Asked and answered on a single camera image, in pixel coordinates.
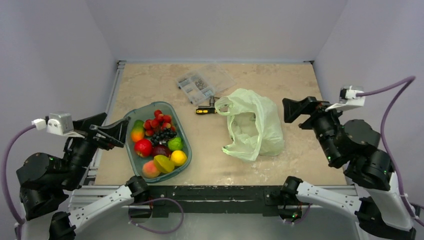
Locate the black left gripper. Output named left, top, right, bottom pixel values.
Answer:
left=62, top=111, right=131, bottom=188

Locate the orange fake peach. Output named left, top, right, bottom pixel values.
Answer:
left=142, top=160, right=161, bottom=179

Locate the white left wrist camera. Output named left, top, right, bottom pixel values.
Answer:
left=31, top=111, right=85, bottom=138

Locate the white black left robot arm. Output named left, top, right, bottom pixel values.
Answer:
left=16, top=112, right=150, bottom=240

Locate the green plastic bag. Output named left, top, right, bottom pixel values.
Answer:
left=215, top=88, right=285, bottom=162

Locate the clear plastic screw box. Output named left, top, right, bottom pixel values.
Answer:
left=175, top=63, right=236, bottom=106

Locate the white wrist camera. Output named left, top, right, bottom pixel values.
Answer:
left=325, top=85, right=366, bottom=112
left=31, top=111, right=85, bottom=138

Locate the green orange fake mango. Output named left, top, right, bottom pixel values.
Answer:
left=130, top=119, right=145, bottom=143

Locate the black aluminium base frame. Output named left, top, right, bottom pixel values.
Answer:
left=61, top=61, right=370, bottom=240

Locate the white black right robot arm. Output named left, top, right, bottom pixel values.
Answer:
left=280, top=96, right=417, bottom=240

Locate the yellow green fake starfruit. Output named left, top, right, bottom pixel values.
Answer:
left=153, top=154, right=175, bottom=174

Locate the dark red fake plum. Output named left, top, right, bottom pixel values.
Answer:
left=151, top=144, right=172, bottom=158

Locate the teal plastic tray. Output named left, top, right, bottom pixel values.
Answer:
left=125, top=101, right=192, bottom=184

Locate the dark fake grape bunch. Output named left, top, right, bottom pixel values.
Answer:
left=150, top=128, right=177, bottom=147

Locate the green fake guava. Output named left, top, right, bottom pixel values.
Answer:
left=167, top=137, right=184, bottom=152

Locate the red fake apple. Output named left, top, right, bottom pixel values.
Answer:
left=133, top=138, right=153, bottom=158

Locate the red fake lychee bunch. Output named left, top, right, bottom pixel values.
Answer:
left=143, top=109, right=177, bottom=137

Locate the yellow black screwdriver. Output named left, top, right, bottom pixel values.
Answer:
left=195, top=107, right=217, bottom=115

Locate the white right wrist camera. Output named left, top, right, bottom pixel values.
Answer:
left=325, top=85, right=366, bottom=112

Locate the yellow fake lemon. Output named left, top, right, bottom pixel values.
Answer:
left=170, top=150, right=188, bottom=167

